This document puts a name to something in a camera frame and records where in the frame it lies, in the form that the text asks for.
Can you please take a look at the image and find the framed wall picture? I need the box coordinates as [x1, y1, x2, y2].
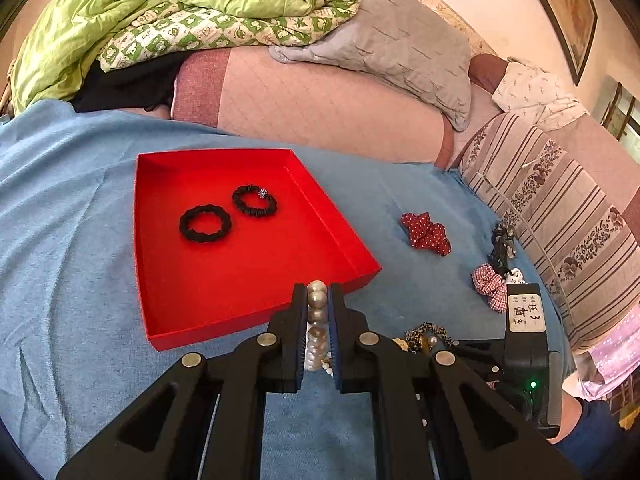
[517, 0, 598, 86]

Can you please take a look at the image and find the red plaid scrunchie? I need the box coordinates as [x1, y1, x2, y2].
[470, 262, 511, 313]

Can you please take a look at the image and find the purple cloth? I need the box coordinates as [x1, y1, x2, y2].
[575, 317, 640, 401]

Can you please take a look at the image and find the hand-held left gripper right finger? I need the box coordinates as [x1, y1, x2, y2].
[327, 282, 583, 480]

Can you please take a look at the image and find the red tray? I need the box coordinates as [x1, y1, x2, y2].
[134, 148, 382, 352]

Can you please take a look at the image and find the person's right forearm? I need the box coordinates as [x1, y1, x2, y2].
[552, 390, 626, 461]

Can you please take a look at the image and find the white patterned cloth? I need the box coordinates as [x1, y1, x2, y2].
[491, 57, 591, 133]

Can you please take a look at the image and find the leopard print scrunchie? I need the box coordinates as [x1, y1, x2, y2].
[404, 322, 453, 353]

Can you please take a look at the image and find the black scrunchie with bead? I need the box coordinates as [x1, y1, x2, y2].
[232, 185, 278, 220]

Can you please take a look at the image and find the blue blanket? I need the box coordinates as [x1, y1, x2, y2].
[0, 99, 576, 480]

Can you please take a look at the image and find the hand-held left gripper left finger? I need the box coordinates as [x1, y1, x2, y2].
[56, 283, 308, 480]

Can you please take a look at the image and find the green quilt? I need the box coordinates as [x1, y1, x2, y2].
[10, 0, 361, 116]

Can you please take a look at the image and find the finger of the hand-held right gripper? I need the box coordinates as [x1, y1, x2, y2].
[452, 339, 507, 363]

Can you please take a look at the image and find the black cloth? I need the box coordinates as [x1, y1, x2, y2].
[70, 52, 193, 113]

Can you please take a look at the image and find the large pearl bracelet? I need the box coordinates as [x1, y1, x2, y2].
[306, 280, 335, 378]

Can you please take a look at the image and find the striped floral cushion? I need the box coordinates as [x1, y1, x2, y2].
[457, 112, 640, 351]

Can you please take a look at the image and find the grey pillow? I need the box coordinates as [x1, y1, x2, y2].
[268, 0, 473, 132]

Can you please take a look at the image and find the pink quilted bedsheet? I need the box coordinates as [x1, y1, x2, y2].
[170, 47, 506, 171]

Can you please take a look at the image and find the red polka dot scrunchie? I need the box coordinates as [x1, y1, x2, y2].
[400, 212, 452, 256]

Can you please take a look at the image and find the black white flower hair clip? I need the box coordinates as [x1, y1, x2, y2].
[487, 222, 523, 283]

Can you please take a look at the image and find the plain black scrunchie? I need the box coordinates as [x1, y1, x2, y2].
[179, 205, 232, 242]

